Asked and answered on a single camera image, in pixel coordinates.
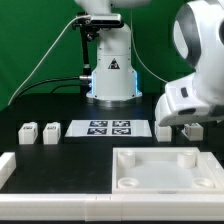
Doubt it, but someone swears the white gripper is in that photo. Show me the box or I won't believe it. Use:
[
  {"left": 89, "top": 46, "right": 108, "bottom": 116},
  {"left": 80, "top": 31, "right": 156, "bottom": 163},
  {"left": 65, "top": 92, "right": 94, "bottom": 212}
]
[{"left": 155, "top": 74, "right": 224, "bottom": 127}]

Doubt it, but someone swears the white square table top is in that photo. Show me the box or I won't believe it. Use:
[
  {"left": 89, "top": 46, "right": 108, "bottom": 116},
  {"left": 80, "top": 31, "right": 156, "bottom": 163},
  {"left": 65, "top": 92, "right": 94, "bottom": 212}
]
[{"left": 112, "top": 147, "right": 224, "bottom": 194}]

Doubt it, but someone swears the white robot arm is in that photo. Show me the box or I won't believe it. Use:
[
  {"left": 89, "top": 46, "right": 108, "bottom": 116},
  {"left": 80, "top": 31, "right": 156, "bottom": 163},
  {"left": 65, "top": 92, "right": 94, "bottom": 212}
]
[{"left": 74, "top": 0, "right": 224, "bottom": 126}]

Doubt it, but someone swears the white plate with AprilTags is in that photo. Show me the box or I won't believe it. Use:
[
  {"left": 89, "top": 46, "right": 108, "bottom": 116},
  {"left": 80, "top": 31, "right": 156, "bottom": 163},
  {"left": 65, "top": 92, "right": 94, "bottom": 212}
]
[{"left": 65, "top": 120, "right": 152, "bottom": 137}]

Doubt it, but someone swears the white L-shaped obstacle fence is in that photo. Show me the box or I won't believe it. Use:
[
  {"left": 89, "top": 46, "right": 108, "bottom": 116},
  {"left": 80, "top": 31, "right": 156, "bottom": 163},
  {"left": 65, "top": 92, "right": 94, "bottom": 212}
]
[{"left": 0, "top": 151, "right": 224, "bottom": 222}]

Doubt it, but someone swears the black cable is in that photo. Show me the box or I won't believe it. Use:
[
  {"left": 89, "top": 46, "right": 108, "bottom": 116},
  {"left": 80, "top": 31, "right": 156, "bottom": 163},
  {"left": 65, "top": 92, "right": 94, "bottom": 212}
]
[{"left": 15, "top": 76, "right": 88, "bottom": 98}]

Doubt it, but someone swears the camera on black stand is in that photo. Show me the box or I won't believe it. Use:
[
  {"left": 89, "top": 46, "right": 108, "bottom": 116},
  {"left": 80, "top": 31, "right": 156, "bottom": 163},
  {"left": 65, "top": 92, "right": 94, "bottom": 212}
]
[{"left": 71, "top": 12, "right": 124, "bottom": 76}]

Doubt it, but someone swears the white cable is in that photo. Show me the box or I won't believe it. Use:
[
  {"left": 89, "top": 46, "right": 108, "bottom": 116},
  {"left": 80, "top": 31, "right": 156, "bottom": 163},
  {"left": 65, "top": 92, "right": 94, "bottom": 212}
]
[{"left": 7, "top": 8, "right": 169, "bottom": 106}]

